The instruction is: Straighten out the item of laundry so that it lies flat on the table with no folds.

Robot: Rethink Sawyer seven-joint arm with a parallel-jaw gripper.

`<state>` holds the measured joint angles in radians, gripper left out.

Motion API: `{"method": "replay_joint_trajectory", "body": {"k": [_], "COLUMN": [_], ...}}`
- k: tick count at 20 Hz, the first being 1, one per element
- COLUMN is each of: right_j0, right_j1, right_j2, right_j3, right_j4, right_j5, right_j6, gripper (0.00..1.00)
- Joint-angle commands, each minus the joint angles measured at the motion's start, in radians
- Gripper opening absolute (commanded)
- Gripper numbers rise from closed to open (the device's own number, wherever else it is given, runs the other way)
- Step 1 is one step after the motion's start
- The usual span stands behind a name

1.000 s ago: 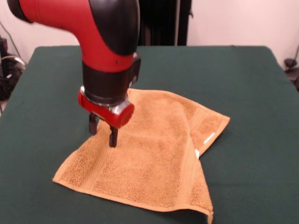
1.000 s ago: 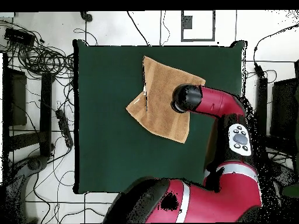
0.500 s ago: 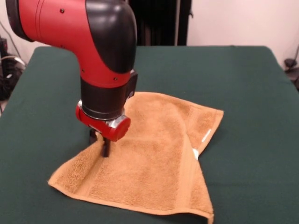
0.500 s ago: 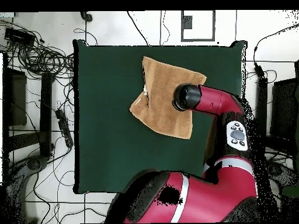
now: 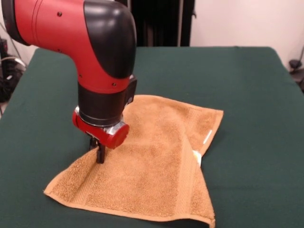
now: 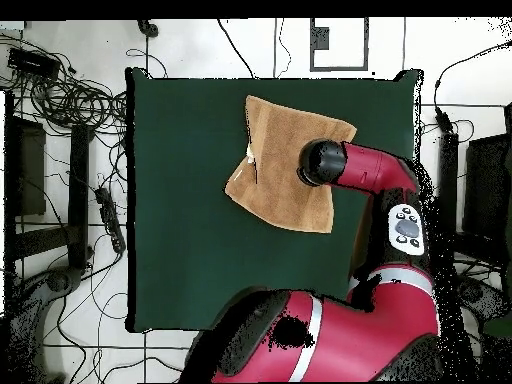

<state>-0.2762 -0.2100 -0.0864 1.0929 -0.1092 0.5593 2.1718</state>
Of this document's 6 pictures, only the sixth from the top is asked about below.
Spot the tan terry towel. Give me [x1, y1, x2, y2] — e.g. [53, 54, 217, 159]
[223, 94, 358, 235]

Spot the dark flat panel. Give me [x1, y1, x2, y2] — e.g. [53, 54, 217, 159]
[462, 133, 512, 241]
[14, 115, 48, 217]

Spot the dark green table cloth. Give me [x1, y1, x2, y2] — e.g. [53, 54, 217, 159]
[124, 66, 424, 336]

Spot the black power strip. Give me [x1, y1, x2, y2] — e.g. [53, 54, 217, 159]
[94, 186, 128, 255]

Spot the grey tripod base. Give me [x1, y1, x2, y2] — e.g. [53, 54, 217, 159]
[7, 265, 85, 384]
[457, 275, 509, 321]

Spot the black plug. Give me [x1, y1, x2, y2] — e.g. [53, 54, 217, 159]
[136, 18, 160, 40]

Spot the dark green round object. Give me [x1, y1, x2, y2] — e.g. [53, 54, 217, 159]
[481, 315, 512, 340]

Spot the black electronics box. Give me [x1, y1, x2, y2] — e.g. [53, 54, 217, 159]
[6, 46, 62, 81]

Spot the thick black cable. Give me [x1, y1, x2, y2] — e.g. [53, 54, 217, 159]
[216, 18, 256, 80]

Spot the thin black cable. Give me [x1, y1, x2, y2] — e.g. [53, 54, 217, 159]
[272, 17, 292, 80]

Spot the black metal stand frame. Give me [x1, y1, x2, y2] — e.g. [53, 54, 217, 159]
[3, 90, 95, 277]
[435, 130, 511, 277]

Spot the grey rectangular floor frame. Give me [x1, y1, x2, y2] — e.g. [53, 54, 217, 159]
[309, 17, 370, 73]

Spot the black cable with adapter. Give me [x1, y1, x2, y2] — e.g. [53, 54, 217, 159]
[433, 39, 512, 135]

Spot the tangled black cable bundle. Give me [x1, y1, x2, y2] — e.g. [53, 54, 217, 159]
[0, 31, 129, 137]

